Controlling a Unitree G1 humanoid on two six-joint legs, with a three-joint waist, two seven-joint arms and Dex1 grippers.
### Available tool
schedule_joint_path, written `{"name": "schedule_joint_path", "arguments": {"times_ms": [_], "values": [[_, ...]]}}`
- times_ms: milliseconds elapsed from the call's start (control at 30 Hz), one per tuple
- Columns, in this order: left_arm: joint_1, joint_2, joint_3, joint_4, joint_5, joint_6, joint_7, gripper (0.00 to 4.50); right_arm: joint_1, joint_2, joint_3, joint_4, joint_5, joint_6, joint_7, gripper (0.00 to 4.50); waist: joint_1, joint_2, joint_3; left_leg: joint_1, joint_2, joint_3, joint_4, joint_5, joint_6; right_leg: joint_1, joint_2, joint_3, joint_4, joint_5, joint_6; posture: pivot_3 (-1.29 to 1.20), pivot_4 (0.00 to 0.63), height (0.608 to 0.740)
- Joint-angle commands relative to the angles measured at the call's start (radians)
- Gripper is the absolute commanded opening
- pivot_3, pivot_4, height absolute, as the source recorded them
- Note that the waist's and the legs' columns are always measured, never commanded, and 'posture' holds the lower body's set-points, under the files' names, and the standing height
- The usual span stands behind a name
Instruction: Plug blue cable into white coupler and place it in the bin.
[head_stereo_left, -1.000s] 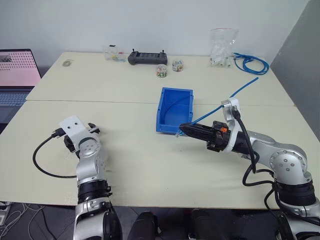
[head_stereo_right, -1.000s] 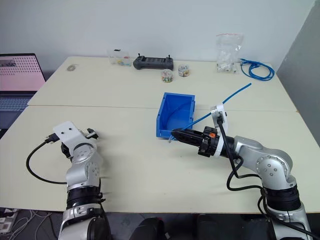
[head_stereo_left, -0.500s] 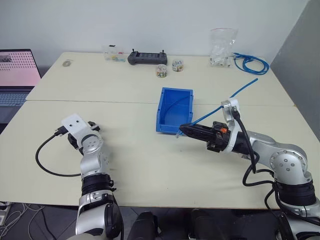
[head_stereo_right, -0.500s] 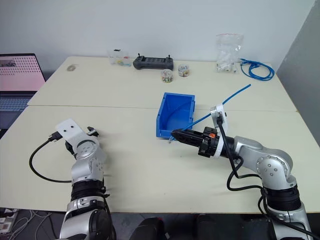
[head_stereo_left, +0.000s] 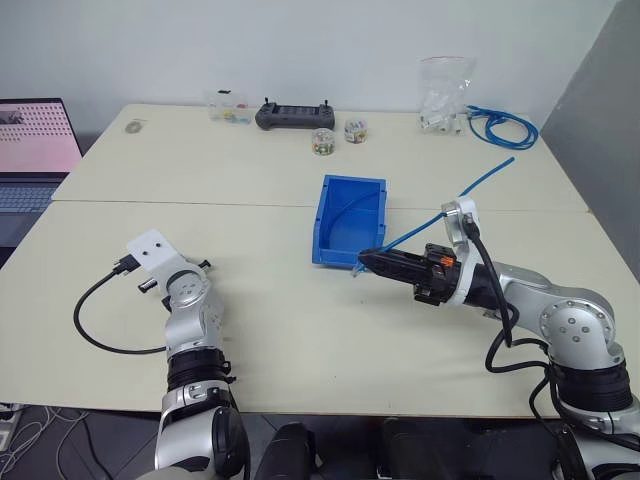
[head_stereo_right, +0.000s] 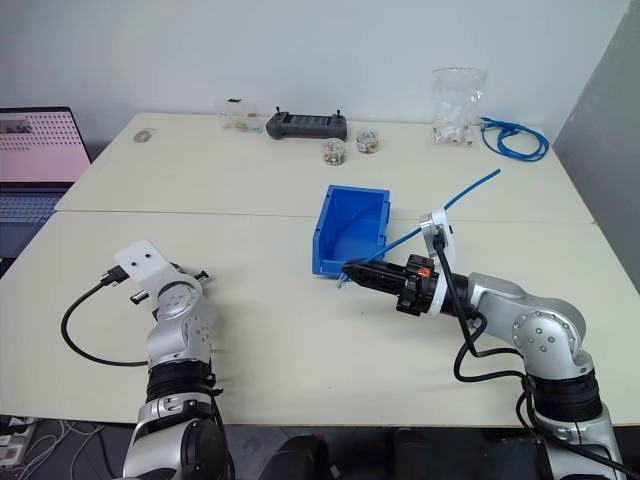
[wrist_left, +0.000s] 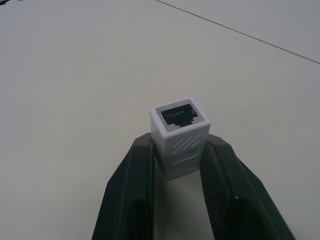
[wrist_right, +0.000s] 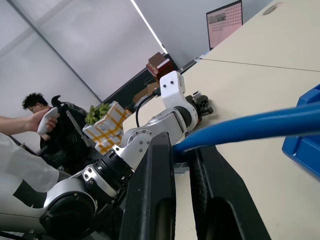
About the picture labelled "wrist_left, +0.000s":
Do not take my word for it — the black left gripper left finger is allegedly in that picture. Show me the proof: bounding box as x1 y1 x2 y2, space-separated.
91 132 156 240

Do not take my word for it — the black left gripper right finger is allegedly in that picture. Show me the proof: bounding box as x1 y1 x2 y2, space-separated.
198 134 297 240

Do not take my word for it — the white RJ45 coupler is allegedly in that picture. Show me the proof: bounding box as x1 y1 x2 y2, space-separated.
149 96 210 181

